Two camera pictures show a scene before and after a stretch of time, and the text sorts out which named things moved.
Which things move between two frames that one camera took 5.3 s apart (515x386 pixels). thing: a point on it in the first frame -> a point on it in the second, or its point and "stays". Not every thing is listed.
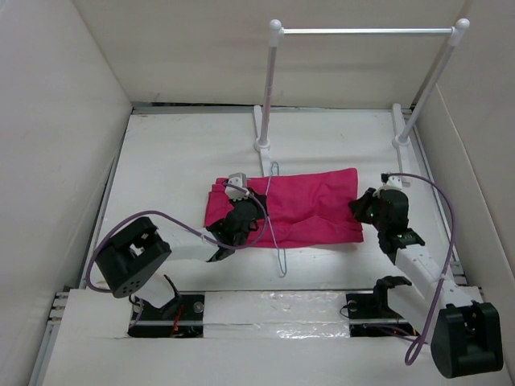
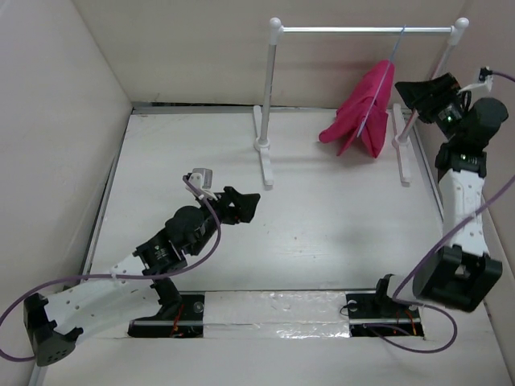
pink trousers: x=302 y=208 -> x=364 y=109
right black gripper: x=358 y=206 -> x=418 y=94
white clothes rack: x=400 y=141 stays
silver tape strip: x=278 y=314 stays
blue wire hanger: x=272 y=228 -> x=380 y=83
